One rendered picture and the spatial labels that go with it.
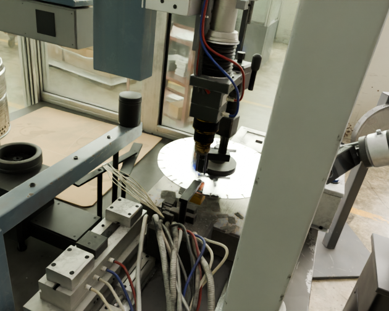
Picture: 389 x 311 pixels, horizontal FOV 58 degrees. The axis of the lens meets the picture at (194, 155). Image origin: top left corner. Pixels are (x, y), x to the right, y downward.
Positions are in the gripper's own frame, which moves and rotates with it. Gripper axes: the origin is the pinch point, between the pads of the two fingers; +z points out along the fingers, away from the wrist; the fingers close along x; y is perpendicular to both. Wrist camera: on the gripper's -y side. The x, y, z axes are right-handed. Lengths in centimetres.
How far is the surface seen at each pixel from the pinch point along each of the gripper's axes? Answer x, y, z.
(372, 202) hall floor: -100, 193, 28
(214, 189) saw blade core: 2.5, -11.6, 13.5
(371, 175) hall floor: -95, 241, 33
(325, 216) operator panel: -23.3, 20.1, 1.3
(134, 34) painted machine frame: 39.8, -27.4, 5.9
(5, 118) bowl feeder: 40, -22, 68
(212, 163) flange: 6.8, -2.8, 17.5
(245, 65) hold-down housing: 27.4, -8.1, -3.7
